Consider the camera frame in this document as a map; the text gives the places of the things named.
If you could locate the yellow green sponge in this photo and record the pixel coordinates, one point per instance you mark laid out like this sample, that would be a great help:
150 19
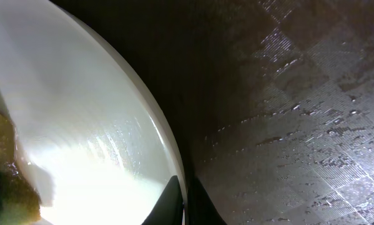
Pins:
19 203

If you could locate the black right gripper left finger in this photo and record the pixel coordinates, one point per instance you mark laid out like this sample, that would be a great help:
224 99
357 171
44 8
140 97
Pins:
169 208

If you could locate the white plate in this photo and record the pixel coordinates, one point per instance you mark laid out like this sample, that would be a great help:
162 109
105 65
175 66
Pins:
91 138

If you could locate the brown plastic tray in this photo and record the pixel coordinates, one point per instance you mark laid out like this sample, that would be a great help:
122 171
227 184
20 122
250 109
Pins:
271 102

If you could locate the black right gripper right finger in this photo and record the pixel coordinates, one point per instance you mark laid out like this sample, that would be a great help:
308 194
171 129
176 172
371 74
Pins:
201 210

